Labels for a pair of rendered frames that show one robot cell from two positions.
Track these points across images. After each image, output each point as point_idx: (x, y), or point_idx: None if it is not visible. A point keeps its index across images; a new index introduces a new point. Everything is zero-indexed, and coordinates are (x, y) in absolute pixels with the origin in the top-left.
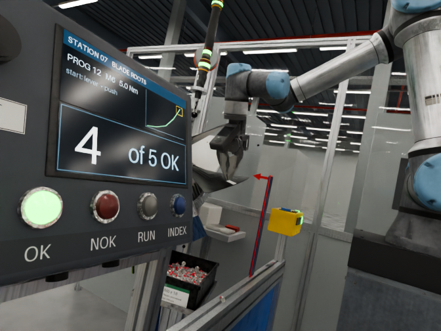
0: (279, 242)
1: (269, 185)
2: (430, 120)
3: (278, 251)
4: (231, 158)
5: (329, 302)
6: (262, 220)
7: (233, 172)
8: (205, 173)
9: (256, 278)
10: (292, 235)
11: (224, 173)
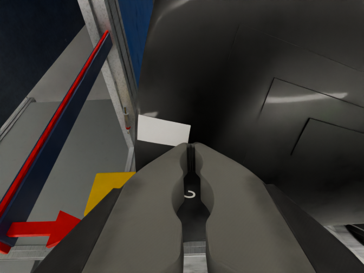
0: (133, 170)
1: (6, 193)
2: None
3: (134, 158)
4: (147, 251)
5: (116, 171)
6: (65, 96)
7: (145, 165)
8: (340, 116)
9: (98, 38)
10: (95, 176)
11: (207, 151)
